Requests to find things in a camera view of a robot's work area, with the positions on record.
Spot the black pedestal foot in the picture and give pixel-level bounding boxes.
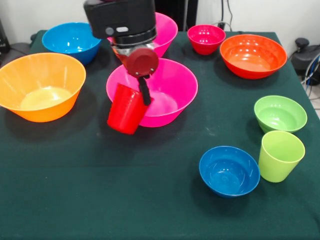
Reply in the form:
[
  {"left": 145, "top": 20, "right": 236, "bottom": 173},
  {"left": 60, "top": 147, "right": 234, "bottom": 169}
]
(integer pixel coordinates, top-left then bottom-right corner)
[
  {"left": 0, "top": 33, "right": 38, "bottom": 66},
  {"left": 289, "top": 37, "right": 320, "bottom": 75}
]

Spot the small dark blue bowl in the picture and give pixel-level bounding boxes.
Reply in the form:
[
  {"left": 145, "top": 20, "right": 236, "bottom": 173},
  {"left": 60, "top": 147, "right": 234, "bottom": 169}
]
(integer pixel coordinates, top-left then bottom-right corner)
[{"left": 198, "top": 145, "right": 261, "bottom": 199}]

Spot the black device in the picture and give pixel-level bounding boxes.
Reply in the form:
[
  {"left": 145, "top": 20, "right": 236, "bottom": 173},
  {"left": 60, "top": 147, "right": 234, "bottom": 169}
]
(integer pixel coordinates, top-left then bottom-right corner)
[{"left": 0, "top": 18, "right": 11, "bottom": 54}]

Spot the large orange bowl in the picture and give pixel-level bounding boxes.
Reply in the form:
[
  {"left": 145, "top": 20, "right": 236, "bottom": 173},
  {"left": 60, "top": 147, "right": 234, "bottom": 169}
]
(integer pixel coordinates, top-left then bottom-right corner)
[{"left": 0, "top": 52, "right": 87, "bottom": 123}]

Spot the small green bowl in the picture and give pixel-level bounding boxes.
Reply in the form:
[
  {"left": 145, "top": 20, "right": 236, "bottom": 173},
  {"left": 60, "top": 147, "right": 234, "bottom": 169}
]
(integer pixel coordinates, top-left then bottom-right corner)
[{"left": 253, "top": 95, "right": 308, "bottom": 134}]

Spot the lime green plastic cup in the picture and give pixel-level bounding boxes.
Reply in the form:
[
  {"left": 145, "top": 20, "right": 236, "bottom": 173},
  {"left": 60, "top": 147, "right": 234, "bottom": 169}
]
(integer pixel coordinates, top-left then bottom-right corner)
[{"left": 258, "top": 130, "right": 306, "bottom": 184}]

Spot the dark green table cloth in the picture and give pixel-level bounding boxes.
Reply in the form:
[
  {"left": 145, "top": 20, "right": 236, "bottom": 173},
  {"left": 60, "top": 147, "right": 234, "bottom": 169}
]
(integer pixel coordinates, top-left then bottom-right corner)
[{"left": 0, "top": 29, "right": 320, "bottom": 240}]

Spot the red-orange wide bowl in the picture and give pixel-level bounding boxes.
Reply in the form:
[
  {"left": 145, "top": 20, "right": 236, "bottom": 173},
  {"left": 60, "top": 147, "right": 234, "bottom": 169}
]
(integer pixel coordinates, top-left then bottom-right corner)
[{"left": 219, "top": 34, "right": 288, "bottom": 80}]

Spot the large pink bowl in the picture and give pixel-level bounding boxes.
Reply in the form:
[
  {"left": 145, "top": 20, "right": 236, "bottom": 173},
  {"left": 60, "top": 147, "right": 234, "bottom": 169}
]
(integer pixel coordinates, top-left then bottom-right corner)
[
  {"left": 106, "top": 11, "right": 179, "bottom": 59},
  {"left": 105, "top": 57, "right": 199, "bottom": 128}
]

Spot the small magenta bowl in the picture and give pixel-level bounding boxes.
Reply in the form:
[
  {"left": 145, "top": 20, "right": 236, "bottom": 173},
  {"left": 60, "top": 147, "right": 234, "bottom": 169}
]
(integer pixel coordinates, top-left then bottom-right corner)
[{"left": 187, "top": 24, "right": 227, "bottom": 56}]

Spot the cable bundle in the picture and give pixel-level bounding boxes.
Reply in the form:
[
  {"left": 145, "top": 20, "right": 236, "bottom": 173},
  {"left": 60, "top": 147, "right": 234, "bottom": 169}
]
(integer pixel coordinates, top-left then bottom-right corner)
[{"left": 299, "top": 53, "right": 320, "bottom": 101}]

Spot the red plastic cup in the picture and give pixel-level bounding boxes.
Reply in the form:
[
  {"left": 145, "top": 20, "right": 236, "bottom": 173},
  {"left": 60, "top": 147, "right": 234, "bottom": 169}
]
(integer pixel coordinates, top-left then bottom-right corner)
[{"left": 106, "top": 83, "right": 149, "bottom": 136}]

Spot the wall cable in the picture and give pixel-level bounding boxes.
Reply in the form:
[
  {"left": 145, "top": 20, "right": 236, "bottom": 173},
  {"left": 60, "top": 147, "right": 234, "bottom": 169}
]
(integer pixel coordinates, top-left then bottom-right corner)
[{"left": 217, "top": 0, "right": 235, "bottom": 32}]

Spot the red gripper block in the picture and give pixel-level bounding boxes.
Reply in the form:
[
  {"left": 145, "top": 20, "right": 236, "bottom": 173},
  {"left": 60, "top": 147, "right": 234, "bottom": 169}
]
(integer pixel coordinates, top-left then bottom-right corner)
[{"left": 126, "top": 47, "right": 160, "bottom": 106}]

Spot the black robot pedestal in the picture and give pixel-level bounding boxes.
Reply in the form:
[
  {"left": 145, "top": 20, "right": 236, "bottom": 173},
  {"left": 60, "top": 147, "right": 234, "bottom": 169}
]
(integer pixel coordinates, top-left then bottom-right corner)
[{"left": 154, "top": 0, "right": 199, "bottom": 32}]

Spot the light blue bowl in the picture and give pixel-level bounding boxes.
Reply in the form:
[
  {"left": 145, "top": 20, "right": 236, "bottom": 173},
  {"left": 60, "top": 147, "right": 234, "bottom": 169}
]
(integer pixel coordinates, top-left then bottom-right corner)
[{"left": 41, "top": 22, "right": 103, "bottom": 66}]

